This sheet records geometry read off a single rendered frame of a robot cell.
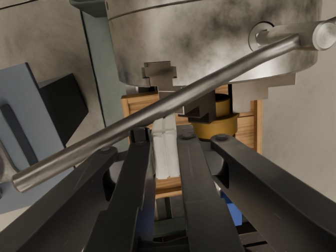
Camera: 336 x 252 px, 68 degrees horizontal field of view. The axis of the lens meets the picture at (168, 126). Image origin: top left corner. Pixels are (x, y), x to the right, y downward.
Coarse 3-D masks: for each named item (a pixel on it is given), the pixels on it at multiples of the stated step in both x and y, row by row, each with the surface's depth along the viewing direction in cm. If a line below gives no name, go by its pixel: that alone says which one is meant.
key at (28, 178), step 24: (264, 48) 20; (288, 48) 20; (216, 72) 18; (240, 72) 19; (168, 96) 17; (192, 96) 18; (120, 120) 16; (144, 120) 16; (72, 144) 15; (96, 144) 15; (48, 168) 14
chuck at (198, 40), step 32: (224, 0) 25; (256, 0) 25; (288, 0) 26; (320, 0) 30; (128, 32) 31; (160, 32) 28; (192, 32) 27; (224, 32) 26; (128, 64) 33; (192, 64) 28; (224, 64) 27; (288, 64) 29
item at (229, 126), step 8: (216, 96) 47; (224, 96) 45; (216, 104) 42; (224, 104) 42; (216, 112) 42; (224, 112) 43; (216, 120) 41; (224, 120) 41; (232, 120) 43; (200, 128) 43; (208, 128) 42; (216, 128) 42; (224, 128) 42; (232, 128) 43; (200, 136) 44; (208, 136) 43
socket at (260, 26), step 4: (256, 24) 26; (260, 24) 26; (264, 24) 26; (268, 24) 26; (252, 28) 26; (256, 28) 26; (260, 28) 26; (264, 28) 26; (268, 28) 27; (252, 32) 26; (256, 32) 26; (248, 36) 26; (252, 36) 26; (248, 40) 26; (252, 40) 27; (248, 44) 27; (252, 44) 27; (256, 44) 27; (252, 48) 27; (256, 48) 27
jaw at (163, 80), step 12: (156, 72) 31; (168, 72) 30; (156, 84) 32; (168, 84) 31; (204, 96) 37; (180, 108) 32; (192, 108) 34; (204, 108) 38; (192, 120) 41; (204, 120) 40
